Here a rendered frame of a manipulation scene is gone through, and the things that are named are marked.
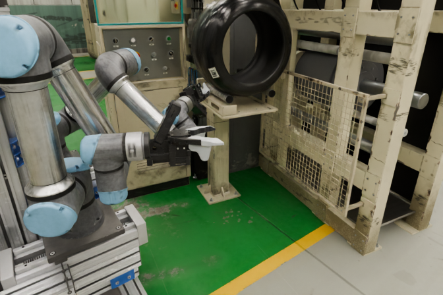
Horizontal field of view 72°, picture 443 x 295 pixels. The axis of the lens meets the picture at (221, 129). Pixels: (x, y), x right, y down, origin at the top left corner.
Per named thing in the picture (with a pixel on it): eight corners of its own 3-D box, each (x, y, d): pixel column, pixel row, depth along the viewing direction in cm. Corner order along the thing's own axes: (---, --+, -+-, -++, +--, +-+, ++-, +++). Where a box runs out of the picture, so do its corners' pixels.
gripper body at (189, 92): (201, 81, 141) (188, 91, 132) (207, 98, 144) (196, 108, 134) (188, 85, 145) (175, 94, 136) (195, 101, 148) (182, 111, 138)
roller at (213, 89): (209, 81, 197) (209, 88, 199) (202, 83, 196) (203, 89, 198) (233, 95, 168) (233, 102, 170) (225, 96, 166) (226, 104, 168)
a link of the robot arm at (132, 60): (41, 123, 138) (110, 44, 115) (64, 112, 152) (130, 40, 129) (60, 143, 140) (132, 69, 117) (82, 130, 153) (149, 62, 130)
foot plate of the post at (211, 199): (196, 186, 249) (196, 182, 248) (226, 179, 260) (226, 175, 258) (209, 205, 227) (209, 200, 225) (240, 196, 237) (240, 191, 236)
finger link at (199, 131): (208, 142, 92) (184, 149, 86) (207, 123, 91) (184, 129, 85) (215, 144, 90) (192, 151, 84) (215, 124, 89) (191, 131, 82)
